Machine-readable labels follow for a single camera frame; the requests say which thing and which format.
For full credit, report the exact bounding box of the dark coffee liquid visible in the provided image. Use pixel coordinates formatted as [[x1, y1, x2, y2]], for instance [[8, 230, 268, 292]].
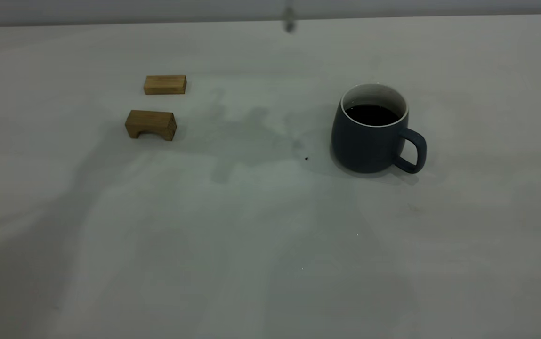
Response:
[[345, 104, 400, 127]]

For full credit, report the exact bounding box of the flat rectangular wooden block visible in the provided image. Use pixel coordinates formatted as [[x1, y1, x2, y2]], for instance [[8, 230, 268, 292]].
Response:
[[144, 75, 187, 96]]

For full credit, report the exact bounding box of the arched wooden block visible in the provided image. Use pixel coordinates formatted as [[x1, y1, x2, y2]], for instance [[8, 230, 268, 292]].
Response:
[[125, 110, 178, 142]]

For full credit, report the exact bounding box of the dark grey ceramic mug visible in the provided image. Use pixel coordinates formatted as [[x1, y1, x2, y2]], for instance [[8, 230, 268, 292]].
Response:
[[331, 83, 427, 175]]

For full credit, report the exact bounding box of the pink handled grey spoon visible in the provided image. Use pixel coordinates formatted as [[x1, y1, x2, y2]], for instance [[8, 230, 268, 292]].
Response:
[[283, 0, 296, 34]]

